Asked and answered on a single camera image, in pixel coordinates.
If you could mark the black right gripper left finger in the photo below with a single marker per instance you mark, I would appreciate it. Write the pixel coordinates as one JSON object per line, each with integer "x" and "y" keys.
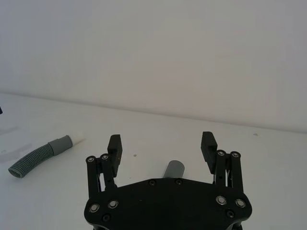
{"x": 114, "y": 153}

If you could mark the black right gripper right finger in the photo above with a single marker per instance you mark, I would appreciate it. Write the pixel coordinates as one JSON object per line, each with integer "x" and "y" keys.
{"x": 209, "y": 153}

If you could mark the short grey plastic tube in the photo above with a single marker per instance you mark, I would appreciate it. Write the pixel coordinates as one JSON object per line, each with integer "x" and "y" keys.
{"x": 174, "y": 169}

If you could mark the white table cloth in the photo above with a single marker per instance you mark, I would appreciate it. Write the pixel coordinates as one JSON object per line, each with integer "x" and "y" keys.
{"x": 60, "y": 201}

